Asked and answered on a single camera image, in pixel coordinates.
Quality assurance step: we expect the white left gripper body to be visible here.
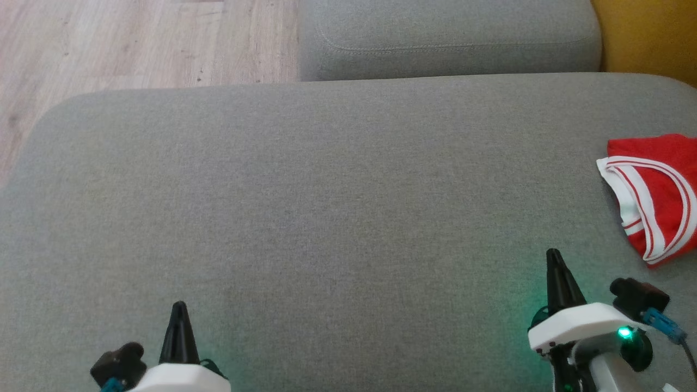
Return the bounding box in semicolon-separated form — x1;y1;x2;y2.
128;363;232;392

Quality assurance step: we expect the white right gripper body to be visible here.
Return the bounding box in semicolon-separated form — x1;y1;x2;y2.
527;302;647;356

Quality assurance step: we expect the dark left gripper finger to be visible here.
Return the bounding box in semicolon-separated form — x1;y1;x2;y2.
159;301;200;364

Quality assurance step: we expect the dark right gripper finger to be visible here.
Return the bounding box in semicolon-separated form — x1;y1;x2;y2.
546;248;588;315

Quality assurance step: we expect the red and white striped shirt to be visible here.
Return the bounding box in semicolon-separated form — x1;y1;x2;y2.
596;133;697;268

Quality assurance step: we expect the large grey sofa seat cushion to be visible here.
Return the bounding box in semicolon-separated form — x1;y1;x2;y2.
0;72;697;392

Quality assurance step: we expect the yellow sofa cushion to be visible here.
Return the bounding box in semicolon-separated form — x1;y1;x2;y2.
591;0;697;88

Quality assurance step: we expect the small grey sofa seat cushion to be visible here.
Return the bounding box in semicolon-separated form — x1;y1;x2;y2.
298;0;603;82

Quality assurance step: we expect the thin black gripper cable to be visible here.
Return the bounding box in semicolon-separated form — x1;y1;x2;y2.
197;358;228;380
675;335;697;382
529;305;552;329

